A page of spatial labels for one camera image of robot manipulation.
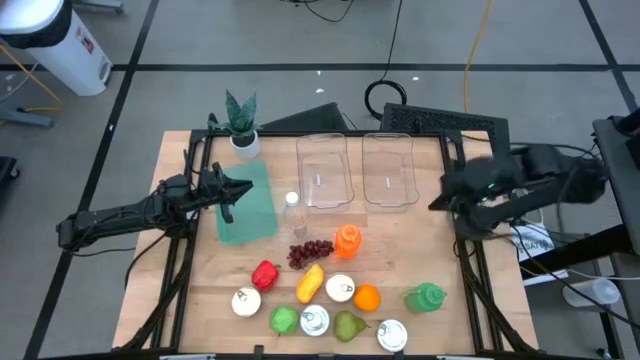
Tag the orange fruit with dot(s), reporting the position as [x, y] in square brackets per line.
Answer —
[367, 298]

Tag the clear plastic jug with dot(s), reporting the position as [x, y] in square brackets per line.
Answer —
[592, 292]

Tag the blue label tin can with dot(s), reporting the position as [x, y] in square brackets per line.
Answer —
[340, 288]
[246, 302]

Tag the red bell pepper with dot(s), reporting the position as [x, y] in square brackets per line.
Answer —
[265, 276]

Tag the bunch of red grapes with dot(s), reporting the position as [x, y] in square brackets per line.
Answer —
[307, 252]

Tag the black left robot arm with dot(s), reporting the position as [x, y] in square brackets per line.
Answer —
[125, 212]

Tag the snake plant in white pot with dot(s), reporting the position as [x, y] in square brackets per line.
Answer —
[245, 145]

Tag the clear plastic bin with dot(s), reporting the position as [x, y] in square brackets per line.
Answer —
[390, 170]
[325, 170]

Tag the black metal cart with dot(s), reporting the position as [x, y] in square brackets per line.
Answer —
[617, 190]

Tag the black flat panel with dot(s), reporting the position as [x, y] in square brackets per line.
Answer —
[315, 120]

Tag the green pear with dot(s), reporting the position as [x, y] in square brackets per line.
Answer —
[347, 326]

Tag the clear plastic water bottle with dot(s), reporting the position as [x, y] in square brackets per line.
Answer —
[295, 217]

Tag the black floor equipment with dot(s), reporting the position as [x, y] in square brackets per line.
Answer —
[6, 172]

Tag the gray stand base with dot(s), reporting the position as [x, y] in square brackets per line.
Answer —
[30, 119]

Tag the green plastic bottle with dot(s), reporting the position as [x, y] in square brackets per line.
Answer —
[424, 299]

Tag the olive label tuna can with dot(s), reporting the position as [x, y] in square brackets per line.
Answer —
[315, 320]

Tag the white trash bin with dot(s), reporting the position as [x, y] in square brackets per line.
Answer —
[65, 60]

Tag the yellow mango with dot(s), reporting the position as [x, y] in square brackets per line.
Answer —
[310, 285]

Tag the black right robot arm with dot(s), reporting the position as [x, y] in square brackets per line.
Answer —
[550, 170]

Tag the black trash bag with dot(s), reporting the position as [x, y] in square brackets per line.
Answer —
[64, 27]

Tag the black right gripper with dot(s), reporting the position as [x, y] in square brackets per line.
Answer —
[487, 177]

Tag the teal plastic bin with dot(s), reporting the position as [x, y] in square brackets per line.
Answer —
[255, 215]

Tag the black aluminium table frame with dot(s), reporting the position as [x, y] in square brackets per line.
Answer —
[280, 133]

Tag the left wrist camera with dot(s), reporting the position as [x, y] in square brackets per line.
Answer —
[209, 187]

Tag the silver lid tin can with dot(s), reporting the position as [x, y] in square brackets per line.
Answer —
[392, 335]

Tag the white printed paper sheet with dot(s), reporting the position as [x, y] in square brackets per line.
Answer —
[535, 245]

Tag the orange plastic bottle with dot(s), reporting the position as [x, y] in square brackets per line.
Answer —
[348, 242]

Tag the green apple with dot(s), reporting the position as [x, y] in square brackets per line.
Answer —
[284, 320]

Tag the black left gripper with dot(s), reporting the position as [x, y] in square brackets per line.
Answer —
[227, 210]

